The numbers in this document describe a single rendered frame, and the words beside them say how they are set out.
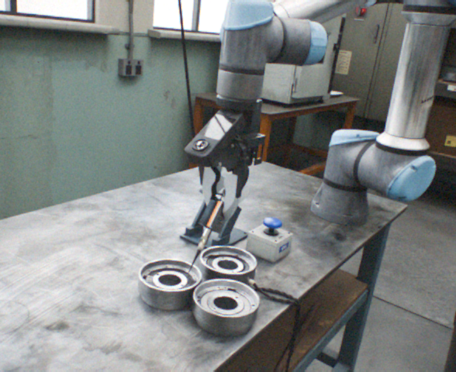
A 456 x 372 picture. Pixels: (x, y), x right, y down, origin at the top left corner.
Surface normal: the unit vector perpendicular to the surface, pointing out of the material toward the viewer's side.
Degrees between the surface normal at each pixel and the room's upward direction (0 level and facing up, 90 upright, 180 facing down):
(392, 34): 90
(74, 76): 90
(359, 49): 90
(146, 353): 0
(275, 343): 0
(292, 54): 119
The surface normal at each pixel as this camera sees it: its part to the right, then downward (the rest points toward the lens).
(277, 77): -0.59, 0.17
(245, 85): 0.16, 0.35
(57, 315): 0.12, -0.94
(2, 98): 0.81, 0.29
